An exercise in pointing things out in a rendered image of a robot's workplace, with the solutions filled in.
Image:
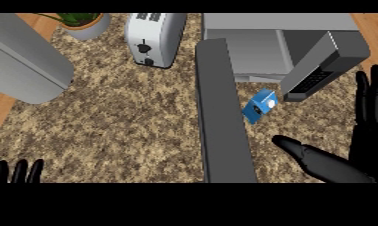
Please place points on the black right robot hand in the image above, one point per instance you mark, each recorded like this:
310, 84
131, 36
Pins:
340, 167

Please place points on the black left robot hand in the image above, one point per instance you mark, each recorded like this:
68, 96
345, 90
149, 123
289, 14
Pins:
21, 172

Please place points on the blue milk carton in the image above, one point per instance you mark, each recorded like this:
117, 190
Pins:
260, 105

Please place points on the dark grey microwave door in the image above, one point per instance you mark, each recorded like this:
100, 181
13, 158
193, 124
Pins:
221, 113

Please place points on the grey microwave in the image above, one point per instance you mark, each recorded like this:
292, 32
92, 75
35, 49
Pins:
300, 48

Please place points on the large grey rounded appliance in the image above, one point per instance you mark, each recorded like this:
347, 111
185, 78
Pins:
28, 61

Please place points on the potted green plant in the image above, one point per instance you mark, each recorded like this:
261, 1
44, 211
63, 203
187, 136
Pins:
83, 23

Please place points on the silver toaster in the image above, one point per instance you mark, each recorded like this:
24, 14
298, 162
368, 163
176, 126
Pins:
154, 38

